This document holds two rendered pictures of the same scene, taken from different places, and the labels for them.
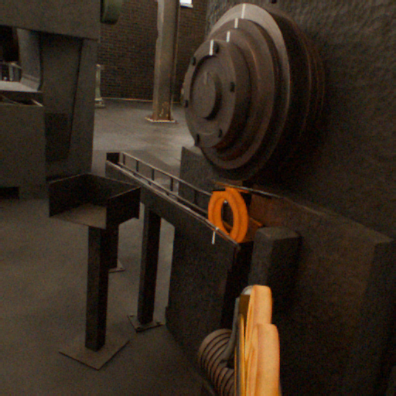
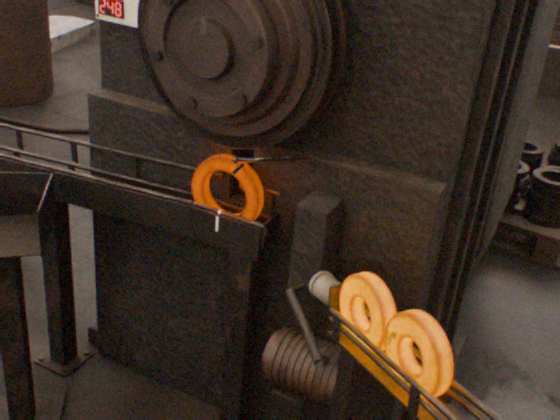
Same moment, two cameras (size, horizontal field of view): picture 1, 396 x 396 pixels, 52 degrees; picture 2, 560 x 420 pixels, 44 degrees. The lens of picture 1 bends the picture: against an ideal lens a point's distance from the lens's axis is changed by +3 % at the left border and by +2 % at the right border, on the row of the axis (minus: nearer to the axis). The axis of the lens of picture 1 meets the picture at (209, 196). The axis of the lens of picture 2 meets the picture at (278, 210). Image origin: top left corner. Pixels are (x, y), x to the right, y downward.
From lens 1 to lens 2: 69 cm
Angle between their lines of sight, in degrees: 32
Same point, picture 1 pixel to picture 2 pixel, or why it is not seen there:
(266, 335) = (426, 321)
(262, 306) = (383, 294)
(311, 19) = not seen: outside the picture
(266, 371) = (443, 350)
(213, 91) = (224, 46)
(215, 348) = (289, 352)
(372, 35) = not seen: outside the picture
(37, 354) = not seen: outside the picture
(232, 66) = (256, 17)
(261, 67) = (288, 13)
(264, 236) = (312, 211)
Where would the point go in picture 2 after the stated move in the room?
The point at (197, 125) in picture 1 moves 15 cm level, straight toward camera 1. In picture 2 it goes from (186, 86) to (221, 109)
